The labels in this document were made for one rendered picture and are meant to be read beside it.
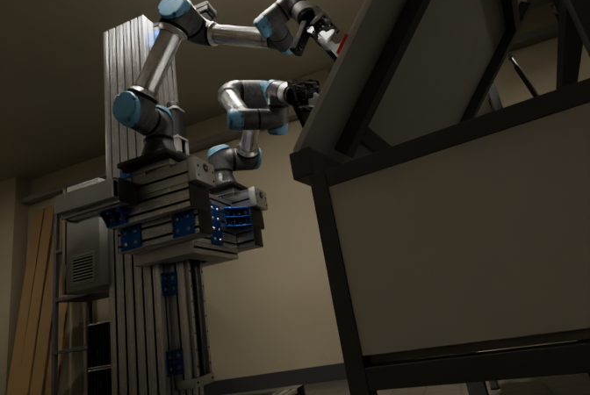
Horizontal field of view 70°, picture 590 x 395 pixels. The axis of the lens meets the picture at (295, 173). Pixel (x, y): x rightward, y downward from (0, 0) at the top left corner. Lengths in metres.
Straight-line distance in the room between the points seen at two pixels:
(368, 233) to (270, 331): 3.13
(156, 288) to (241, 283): 2.30
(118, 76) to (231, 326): 2.58
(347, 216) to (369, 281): 0.14
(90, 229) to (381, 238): 1.42
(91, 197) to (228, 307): 2.65
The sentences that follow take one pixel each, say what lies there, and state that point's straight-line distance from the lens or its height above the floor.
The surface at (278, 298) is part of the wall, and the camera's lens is 3.90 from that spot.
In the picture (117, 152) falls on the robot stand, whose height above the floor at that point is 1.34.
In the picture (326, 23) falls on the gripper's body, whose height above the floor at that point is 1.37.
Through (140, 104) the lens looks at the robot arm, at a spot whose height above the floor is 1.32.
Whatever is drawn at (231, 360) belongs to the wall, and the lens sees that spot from 4.13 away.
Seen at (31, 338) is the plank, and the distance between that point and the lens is 5.06.
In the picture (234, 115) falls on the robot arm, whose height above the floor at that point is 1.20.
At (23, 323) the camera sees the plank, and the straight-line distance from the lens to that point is 5.21.
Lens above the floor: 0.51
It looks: 19 degrees up
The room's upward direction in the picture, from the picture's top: 10 degrees counter-clockwise
